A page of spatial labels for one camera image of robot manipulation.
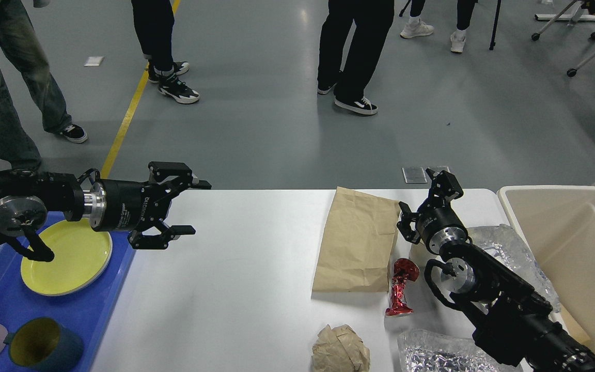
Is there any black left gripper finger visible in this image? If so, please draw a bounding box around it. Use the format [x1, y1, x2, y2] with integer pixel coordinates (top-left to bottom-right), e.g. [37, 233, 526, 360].
[147, 162, 212, 199]
[128, 222, 196, 250]

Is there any red foil wrapper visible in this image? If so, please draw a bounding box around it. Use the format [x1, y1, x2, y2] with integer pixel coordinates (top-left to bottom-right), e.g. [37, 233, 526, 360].
[385, 257, 420, 316]

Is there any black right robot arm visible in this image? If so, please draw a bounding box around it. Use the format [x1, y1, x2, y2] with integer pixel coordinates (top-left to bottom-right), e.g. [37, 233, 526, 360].
[397, 168, 595, 371]

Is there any crumpled brown paper ball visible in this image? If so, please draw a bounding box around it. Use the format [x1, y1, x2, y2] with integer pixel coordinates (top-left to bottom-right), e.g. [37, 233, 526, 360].
[312, 324, 370, 371]

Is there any person in green-black sneakers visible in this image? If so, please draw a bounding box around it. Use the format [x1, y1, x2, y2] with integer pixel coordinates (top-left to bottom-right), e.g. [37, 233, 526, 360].
[131, 1, 200, 104]

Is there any rolling chair base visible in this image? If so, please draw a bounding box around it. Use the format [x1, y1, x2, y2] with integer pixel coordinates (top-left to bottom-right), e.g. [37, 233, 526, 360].
[530, 1, 595, 78]

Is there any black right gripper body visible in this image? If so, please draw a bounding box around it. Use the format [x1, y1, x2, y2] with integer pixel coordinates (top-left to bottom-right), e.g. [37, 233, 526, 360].
[415, 206, 469, 256]

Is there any brown paper bag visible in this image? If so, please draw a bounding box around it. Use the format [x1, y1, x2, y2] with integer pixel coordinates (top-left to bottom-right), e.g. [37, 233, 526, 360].
[312, 188, 400, 292]

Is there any clear plastic bag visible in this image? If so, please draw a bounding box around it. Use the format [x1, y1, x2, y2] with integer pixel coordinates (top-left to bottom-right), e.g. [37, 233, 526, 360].
[467, 224, 560, 313]

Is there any person in black leggings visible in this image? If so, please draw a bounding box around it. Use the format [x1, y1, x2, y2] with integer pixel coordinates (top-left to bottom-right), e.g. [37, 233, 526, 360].
[399, 1, 477, 54]

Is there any person in black trousers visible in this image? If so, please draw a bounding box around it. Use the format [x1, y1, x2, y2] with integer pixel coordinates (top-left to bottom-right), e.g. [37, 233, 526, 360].
[317, 1, 394, 116]

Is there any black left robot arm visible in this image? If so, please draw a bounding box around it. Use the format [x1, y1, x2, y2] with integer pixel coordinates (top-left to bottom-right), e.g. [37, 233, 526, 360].
[0, 162, 212, 262]

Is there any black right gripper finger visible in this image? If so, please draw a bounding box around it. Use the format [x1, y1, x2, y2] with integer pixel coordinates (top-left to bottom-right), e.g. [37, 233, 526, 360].
[425, 168, 464, 210]
[397, 201, 422, 244]

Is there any yellow plate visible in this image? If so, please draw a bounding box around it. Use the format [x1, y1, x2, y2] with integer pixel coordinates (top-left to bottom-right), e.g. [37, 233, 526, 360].
[20, 218, 113, 297]

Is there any floor outlet plate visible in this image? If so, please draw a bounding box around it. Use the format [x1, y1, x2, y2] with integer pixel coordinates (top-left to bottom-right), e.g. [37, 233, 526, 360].
[401, 166, 451, 184]

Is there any dark teal mug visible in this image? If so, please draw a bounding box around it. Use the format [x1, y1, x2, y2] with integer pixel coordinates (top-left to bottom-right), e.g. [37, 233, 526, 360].
[3, 317, 84, 371]

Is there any beige plastic bin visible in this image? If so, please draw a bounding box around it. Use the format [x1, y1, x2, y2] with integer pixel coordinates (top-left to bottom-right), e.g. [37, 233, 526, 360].
[497, 185, 595, 352]

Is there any black tripod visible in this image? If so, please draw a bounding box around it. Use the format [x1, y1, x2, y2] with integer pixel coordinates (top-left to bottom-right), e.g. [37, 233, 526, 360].
[398, 0, 502, 50]

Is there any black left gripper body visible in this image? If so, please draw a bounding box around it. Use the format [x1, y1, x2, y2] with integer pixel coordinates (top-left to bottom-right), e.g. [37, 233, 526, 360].
[89, 179, 174, 233]

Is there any person in baggy jeans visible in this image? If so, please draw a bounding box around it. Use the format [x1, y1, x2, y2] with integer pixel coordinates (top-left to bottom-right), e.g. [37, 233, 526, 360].
[0, 1, 89, 169]

